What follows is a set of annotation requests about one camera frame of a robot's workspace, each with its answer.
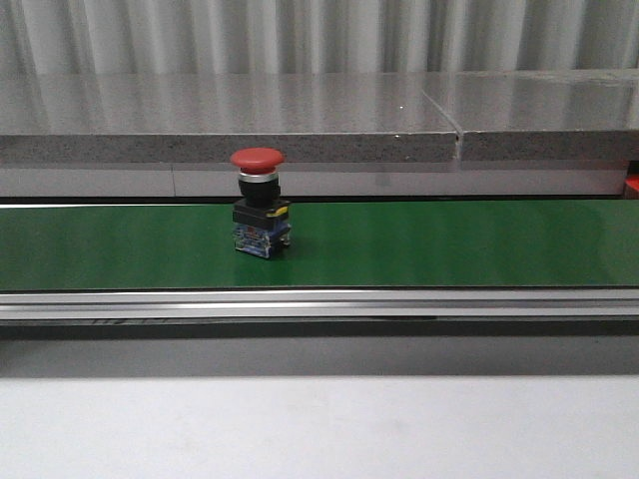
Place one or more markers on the white panel under slab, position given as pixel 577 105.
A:
pixel 164 181

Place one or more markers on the green conveyor belt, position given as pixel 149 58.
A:
pixel 466 243

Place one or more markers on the grey stone slab left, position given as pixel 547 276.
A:
pixel 187 118

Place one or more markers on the red object at edge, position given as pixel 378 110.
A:
pixel 631 188

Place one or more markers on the grey stone slab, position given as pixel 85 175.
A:
pixel 576 116
pixel 187 118

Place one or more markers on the grey pleated curtain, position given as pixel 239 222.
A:
pixel 311 37

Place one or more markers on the grey stone slab right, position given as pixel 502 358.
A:
pixel 576 116

